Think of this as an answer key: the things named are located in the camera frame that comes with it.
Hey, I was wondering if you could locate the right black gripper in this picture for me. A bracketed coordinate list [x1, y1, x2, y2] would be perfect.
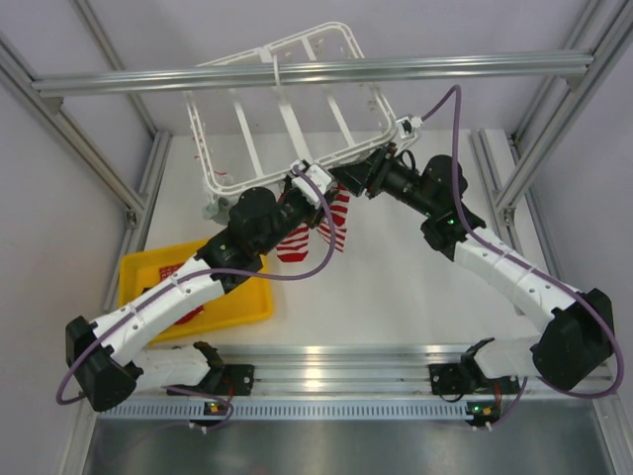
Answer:
[328, 142, 438, 219]

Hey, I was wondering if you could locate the red white striped sock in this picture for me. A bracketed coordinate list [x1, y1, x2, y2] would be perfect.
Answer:
[275, 223, 310, 264]

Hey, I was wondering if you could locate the white clip hanger rack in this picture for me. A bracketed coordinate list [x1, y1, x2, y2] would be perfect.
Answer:
[181, 20, 400, 197]

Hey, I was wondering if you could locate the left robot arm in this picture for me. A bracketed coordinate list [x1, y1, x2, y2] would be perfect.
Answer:
[59, 187, 333, 412]

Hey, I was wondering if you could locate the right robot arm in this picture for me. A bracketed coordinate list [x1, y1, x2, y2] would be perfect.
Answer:
[330, 145, 621, 394]

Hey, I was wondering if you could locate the grey sock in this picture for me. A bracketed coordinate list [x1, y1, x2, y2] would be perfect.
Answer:
[203, 196, 235, 225]

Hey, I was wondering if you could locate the yellow plastic tray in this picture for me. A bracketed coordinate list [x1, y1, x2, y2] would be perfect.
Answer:
[119, 239, 274, 343]

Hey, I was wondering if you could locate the red patterned sock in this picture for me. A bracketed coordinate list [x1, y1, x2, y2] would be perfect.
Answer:
[158, 263, 182, 281]

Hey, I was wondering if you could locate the aluminium crossbar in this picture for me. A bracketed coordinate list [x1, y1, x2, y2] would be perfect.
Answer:
[31, 49, 594, 97]

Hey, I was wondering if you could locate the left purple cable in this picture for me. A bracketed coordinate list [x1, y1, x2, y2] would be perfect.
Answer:
[54, 165, 342, 403]

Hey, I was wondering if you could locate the purple cable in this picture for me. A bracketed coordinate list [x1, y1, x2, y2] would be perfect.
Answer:
[54, 165, 342, 403]
[419, 84, 619, 400]

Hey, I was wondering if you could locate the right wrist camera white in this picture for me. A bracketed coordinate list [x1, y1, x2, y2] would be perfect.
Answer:
[396, 114, 423, 148]

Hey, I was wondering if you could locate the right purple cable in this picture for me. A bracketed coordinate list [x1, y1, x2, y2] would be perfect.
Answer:
[419, 84, 619, 400]

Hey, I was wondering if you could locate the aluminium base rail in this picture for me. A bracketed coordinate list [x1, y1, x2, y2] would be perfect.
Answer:
[78, 343, 617, 400]

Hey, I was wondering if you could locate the perforated cable duct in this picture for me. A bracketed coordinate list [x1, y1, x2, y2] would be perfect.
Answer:
[100, 398, 474, 422]

